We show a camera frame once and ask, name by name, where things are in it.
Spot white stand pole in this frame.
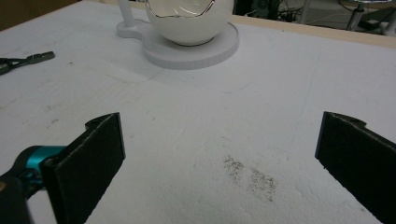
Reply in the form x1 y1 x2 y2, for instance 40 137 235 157
117 0 136 28

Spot white eggshell-shaped bowl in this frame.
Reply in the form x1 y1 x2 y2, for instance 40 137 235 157
143 0 235 47

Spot black cables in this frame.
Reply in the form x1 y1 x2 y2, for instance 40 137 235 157
274 0 307 23

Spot left hand-held gripper finger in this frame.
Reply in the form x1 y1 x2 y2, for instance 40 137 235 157
0 50 56 76

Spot metal stand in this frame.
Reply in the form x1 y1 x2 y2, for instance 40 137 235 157
339 0 394 32

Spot white round stand base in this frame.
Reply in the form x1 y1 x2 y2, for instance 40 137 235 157
116 19 240 71

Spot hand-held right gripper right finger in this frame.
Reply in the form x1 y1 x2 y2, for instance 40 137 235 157
314 111 396 224

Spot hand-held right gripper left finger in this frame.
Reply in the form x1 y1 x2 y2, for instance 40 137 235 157
41 112 127 224

